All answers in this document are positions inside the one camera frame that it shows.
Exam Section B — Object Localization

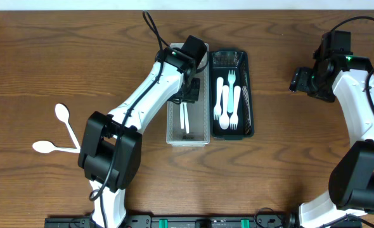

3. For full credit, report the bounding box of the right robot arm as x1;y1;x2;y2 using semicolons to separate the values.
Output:
289;30;374;227

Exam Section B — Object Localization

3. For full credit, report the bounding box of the left black cable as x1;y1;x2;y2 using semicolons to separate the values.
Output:
88;10;172;228

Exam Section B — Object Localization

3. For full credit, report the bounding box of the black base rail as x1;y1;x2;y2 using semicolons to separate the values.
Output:
44;206;300;228

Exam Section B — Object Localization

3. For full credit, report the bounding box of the black plastic basket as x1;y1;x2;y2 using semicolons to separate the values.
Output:
209;49;254;140

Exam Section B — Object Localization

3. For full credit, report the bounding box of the clear plastic basket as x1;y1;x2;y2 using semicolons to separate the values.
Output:
165;42;210;147

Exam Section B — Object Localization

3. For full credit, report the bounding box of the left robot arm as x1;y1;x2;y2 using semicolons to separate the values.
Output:
78;35;208;227

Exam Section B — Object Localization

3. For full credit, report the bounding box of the white plastic fork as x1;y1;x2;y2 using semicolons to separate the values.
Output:
227;70;236;113
230;85;241;130
214;77;224;120

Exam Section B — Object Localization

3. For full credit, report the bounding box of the white plastic spoon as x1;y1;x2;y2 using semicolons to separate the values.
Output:
179;102;184;129
32;141;80;154
219;85;229;130
183;103;190;134
55;103;81;150

